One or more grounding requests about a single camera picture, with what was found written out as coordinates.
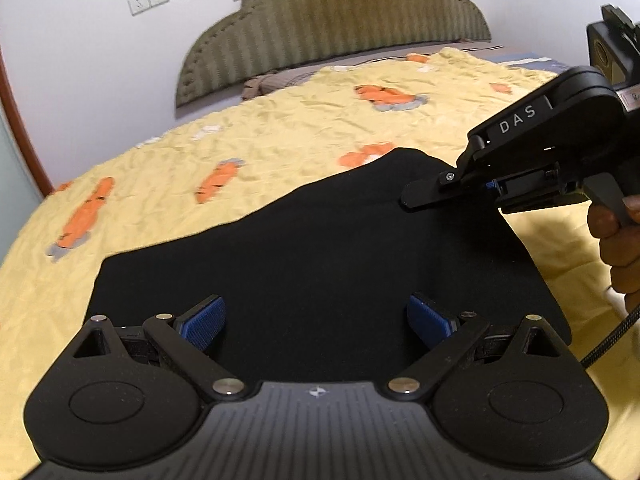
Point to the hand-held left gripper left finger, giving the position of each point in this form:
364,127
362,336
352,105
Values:
205,322

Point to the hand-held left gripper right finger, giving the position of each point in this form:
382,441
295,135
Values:
427,317

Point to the brown crumpled cloth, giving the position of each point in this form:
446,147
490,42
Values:
260,85

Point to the brown and blue bed sheet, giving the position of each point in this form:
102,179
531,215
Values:
480,48

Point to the green striped padded headboard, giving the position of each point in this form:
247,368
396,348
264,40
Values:
325,20

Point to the reddish wooden door frame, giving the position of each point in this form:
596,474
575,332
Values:
22,120

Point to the yellow carrot-print blanket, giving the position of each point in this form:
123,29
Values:
200,150

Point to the black pants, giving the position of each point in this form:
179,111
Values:
325,260

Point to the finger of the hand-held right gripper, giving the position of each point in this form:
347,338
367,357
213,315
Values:
427,192

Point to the person's right hand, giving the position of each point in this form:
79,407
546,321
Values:
622,255

